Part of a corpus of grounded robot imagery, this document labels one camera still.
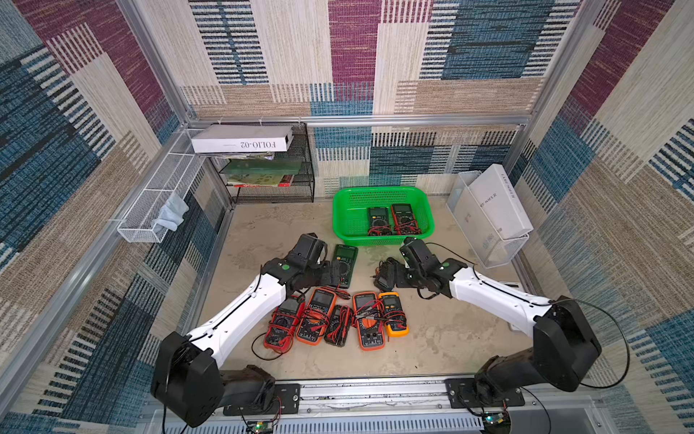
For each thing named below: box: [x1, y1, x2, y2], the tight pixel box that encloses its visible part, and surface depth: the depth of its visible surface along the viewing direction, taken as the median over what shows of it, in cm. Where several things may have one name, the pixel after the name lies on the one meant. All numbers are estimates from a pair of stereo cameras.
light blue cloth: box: [151, 191, 190, 233], surface depth 69 cm
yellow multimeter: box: [378, 291, 410, 338], surface depth 86 cm
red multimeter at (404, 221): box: [390, 203, 423, 236], surface depth 110 cm
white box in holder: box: [468, 163, 535, 241], surface depth 93 cm
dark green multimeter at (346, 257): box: [333, 244, 359, 290], surface depth 101 cm
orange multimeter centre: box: [352, 291, 386, 351], surface depth 85 cm
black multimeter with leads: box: [323, 304, 354, 348], surface depth 85 cm
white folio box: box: [190, 124, 295, 154], surface depth 81 cm
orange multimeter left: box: [295, 287, 338, 346], surface depth 85 cm
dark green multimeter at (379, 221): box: [366, 207, 393, 237], surface depth 110 cm
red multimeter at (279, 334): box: [263, 295, 306, 352], surface depth 83 cm
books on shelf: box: [220, 157, 302, 189], surface depth 101 cm
